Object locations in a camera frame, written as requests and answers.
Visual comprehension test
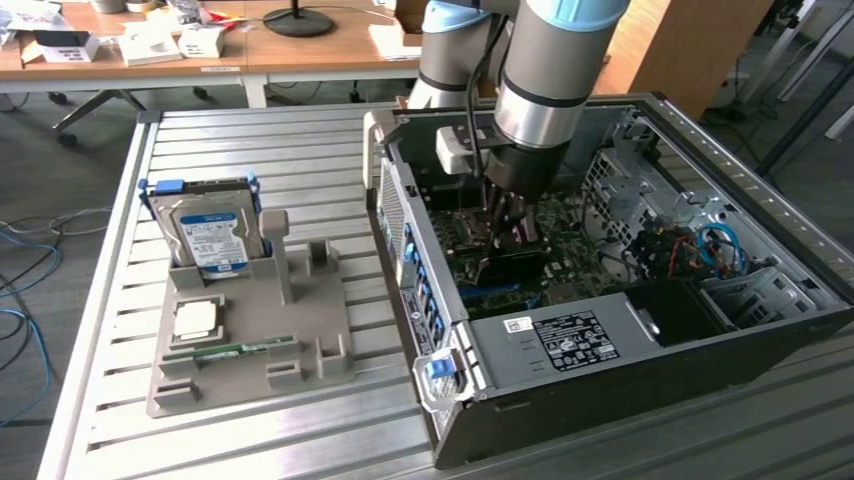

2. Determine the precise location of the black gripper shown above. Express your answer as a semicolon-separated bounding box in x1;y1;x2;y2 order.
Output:
483;144;572;226

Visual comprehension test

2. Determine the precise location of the CPU socket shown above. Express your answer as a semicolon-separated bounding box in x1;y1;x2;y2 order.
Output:
459;207;495;246

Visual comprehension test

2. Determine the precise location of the metal drive cage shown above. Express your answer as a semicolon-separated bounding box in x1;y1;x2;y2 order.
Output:
579;107;675;251

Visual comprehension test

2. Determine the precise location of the green motherboard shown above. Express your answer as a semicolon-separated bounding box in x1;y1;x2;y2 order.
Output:
426;182;628;319

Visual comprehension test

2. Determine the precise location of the blue expansion slot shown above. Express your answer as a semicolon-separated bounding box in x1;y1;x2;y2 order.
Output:
459;283;522;297

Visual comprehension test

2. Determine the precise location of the white paper stack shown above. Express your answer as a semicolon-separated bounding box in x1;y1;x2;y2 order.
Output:
368;23;423;61

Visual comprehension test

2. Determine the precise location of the wooden cabinet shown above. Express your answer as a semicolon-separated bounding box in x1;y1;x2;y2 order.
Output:
592;0;779;121

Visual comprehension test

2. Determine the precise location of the grey power supply unit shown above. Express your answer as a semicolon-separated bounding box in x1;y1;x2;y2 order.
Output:
466;292;662;391

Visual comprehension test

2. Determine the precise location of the wooden desk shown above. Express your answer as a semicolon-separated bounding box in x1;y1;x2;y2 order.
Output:
0;0;428;109

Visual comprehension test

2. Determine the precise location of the metal disk bay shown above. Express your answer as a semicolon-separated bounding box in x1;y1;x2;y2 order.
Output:
699;267;826;329

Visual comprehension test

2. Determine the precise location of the black monitor stand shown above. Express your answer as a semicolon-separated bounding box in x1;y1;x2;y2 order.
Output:
262;0;335;39

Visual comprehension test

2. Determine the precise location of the grey parts rack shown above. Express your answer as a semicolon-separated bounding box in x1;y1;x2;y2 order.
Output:
145;208;359;420

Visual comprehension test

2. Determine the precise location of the hard disk in blue caddy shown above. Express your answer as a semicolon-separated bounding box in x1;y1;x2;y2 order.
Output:
137;172;262;281

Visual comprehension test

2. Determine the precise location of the black open PC case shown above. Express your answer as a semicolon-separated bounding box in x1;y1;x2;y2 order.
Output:
362;91;854;471

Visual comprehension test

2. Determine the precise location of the white box with label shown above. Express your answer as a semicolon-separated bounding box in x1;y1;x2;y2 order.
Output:
177;27;227;59

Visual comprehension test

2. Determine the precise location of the green RAM stick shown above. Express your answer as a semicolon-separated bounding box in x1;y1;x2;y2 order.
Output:
163;335;299;362

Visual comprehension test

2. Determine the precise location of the silver CPU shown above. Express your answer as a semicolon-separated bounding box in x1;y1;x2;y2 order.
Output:
173;301;222;341

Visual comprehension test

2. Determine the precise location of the white open cardboard box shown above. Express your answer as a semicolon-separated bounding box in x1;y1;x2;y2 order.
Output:
117;22;183;66

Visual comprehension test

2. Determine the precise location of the grey castor leg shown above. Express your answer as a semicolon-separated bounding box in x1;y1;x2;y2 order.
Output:
51;88;149;147

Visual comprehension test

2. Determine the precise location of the white box with black lid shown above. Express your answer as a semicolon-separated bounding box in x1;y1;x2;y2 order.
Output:
32;30;101;64

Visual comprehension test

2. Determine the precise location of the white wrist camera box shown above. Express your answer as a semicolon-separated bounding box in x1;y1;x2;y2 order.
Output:
434;126;492;175

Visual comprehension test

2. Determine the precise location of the black orange wire bundle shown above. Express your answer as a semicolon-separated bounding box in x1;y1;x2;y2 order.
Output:
623;224;709;281

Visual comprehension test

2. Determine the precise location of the blue wire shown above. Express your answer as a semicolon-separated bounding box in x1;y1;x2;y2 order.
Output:
697;223;750;279

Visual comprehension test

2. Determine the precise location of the grey floor cable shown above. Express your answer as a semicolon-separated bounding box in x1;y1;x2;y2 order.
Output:
0;207;113;237

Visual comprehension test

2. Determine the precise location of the blue floor cable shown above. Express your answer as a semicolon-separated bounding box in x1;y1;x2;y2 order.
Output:
0;219;65;429

